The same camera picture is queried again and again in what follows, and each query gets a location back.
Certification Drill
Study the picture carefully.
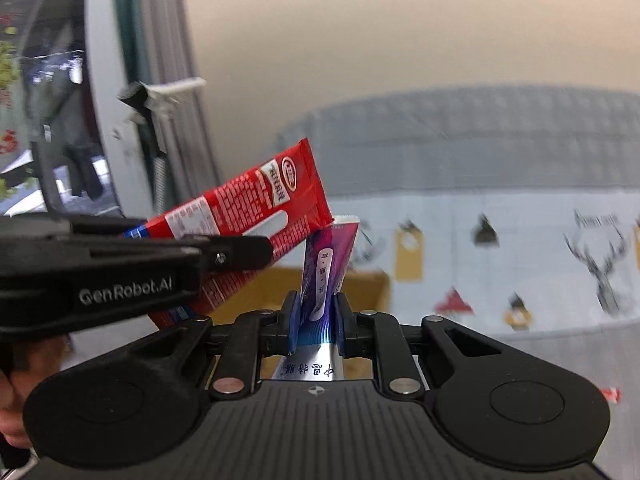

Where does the purple white snack stick pack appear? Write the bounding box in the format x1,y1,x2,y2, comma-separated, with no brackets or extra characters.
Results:
272,216,360,382

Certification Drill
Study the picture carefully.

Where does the large red snack bag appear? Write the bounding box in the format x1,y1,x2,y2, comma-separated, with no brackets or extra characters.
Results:
102,139,333,327

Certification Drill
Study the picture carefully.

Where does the person's left hand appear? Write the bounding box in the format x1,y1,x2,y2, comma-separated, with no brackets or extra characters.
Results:
1,336,70,448

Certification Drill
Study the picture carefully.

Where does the brown cardboard box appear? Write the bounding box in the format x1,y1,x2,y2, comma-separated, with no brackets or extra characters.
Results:
207,264,393,319

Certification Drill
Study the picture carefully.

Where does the printed sofa cover cloth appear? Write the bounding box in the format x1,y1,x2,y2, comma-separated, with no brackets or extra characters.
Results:
274,84,639,336

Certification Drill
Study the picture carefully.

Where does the small red sachet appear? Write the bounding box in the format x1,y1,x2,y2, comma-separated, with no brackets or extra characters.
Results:
601,387,622,404

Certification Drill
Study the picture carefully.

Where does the grey curtain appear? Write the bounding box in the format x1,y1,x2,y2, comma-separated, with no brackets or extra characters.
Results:
115,0,221,214

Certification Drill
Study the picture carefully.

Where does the white window frame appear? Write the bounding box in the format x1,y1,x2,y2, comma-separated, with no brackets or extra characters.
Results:
85,0,154,219

